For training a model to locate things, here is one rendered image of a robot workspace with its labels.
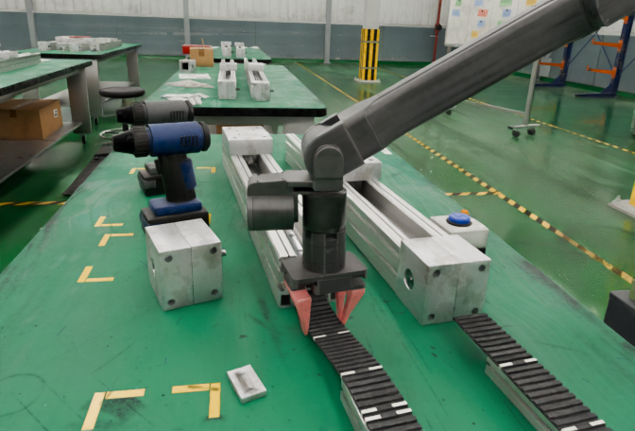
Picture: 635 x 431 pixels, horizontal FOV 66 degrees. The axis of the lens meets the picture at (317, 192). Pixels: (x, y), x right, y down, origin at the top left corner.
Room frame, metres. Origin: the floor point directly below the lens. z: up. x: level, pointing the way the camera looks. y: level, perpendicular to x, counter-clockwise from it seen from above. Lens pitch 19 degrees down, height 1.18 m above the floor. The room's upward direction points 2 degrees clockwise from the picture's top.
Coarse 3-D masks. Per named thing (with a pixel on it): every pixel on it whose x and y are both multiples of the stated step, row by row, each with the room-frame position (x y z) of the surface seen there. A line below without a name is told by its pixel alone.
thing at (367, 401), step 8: (376, 392) 0.43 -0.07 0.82; (384, 392) 0.43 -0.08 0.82; (392, 392) 0.43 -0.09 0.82; (360, 400) 0.42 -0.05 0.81; (368, 400) 0.42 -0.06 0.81; (376, 400) 0.41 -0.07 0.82; (384, 400) 0.42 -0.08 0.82; (392, 400) 0.42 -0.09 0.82; (400, 400) 0.42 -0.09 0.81; (360, 408) 0.40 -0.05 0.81
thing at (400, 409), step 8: (368, 408) 0.41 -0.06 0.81; (376, 408) 0.40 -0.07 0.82; (384, 408) 0.40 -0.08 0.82; (392, 408) 0.41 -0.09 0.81; (400, 408) 0.41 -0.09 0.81; (408, 408) 0.40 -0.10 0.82; (368, 416) 0.40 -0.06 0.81; (376, 416) 0.39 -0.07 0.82; (384, 416) 0.39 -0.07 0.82; (392, 416) 0.39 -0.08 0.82; (400, 416) 0.40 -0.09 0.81; (368, 424) 0.38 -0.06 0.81
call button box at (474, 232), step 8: (432, 216) 0.88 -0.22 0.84; (440, 216) 0.88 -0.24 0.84; (448, 216) 0.89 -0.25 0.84; (440, 224) 0.85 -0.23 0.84; (448, 224) 0.85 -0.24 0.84; (456, 224) 0.84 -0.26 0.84; (464, 224) 0.84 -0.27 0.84; (472, 224) 0.85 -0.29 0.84; (480, 224) 0.85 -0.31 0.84; (448, 232) 0.82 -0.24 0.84; (456, 232) 0.82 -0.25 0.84; (464, 232) 0.82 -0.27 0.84; (472, 232) 0.82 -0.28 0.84; (480, 232) 0.83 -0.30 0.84; (488, 232) 0.83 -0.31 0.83; (472, 240) 0.82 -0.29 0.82; (480, 240) 0.83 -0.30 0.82; (480, 248) 0.83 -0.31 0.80
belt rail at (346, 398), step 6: (342, 384) 0.45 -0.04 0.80; (342, 390) 0.45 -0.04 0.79; (348, 390) 0.43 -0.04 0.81; (342, 396) 0.45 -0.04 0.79; (348, 396) 0.43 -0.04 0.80; (342, 402) 0.45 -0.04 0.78; (348, 402) 0.44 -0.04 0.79; (348, 408) 0.43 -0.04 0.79; (354, 408) 0.41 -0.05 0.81; (348, 414) 0.43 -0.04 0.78; (354, 414) 0.41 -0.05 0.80; (360, 414) 0.40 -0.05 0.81; (354, 420) 0.41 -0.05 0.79; (360, 420) 0.40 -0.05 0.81; (354, 426) 0.41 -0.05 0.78; (360, 426) 0.40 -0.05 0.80; (366, 426) 0.39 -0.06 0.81
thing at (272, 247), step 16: (224, 160) 1.34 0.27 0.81; (240, 160) 1.15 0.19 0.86; (272, 160) 1.16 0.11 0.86; (240, 176) 1.02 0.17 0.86; (240, 192) 1.02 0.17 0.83; (240, 208) 1.03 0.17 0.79; (256, 240) 0.82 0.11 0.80; (272, 240) 0.69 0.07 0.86; (288, 240) 0.76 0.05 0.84; (272, 256) 0.68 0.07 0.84; (288, 256) 0.64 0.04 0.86; (272, 272) 0.69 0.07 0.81; (272, 288) 0.68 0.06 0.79; (288, 304) 0.64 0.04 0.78
